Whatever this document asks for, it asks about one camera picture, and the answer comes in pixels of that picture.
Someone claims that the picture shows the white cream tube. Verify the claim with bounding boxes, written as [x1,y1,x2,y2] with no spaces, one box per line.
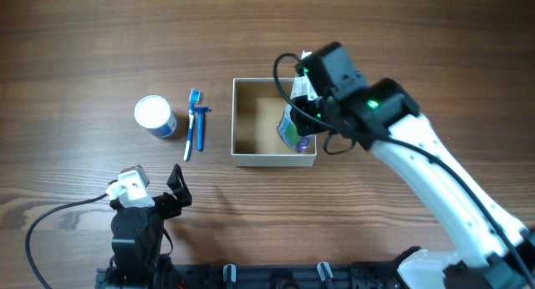
[290,72,318,100]

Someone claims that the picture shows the clear spray bottle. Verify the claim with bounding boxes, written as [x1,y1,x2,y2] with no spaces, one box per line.
[277,105,314,154]

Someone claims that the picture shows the cotton swab jar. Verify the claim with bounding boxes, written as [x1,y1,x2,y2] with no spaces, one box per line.
[134,95,177,138]

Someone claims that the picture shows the blue disposable razor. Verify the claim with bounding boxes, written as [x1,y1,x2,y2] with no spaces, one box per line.
[194,107,211,151]

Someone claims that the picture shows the blue white toothbrush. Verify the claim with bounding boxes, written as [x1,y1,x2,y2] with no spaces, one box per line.
[183,89,201,161]

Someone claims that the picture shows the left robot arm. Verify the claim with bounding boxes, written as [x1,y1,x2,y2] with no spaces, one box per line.
[105,165,192,288]

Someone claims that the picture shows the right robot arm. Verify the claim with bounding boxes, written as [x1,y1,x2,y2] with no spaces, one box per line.
[291,42,534,288]

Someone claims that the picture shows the white cardboard box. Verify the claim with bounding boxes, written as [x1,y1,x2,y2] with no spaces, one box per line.
[231,78,318,167]

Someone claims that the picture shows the right black cable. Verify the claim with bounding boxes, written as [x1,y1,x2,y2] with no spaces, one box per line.
[273,52,535,289]

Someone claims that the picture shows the black cable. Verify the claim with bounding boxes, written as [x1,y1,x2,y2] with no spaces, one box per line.
[24,192,110,289]
[273,52,535,289]

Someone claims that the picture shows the left black cable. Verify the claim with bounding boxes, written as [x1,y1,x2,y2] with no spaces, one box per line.
[24,192,110,289]

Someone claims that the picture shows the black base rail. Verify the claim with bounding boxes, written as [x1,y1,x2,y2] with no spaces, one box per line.
[94,261,402,289]

